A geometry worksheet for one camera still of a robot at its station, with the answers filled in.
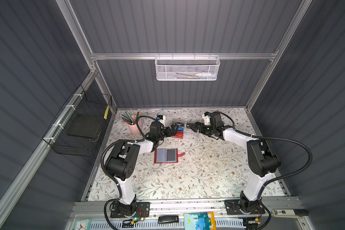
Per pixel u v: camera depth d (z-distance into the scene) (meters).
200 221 0.70
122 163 0.50
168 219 0.69
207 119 0.87
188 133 1.05
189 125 1.02
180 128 1.01
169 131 0.85
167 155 0.92
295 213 0.68
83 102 0.81
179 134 1.02
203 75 0.89
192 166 0.89
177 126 0.92
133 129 1.15
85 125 0.77
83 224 0.68
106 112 0.83
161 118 0.87
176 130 0.89
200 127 0.85
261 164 0.50
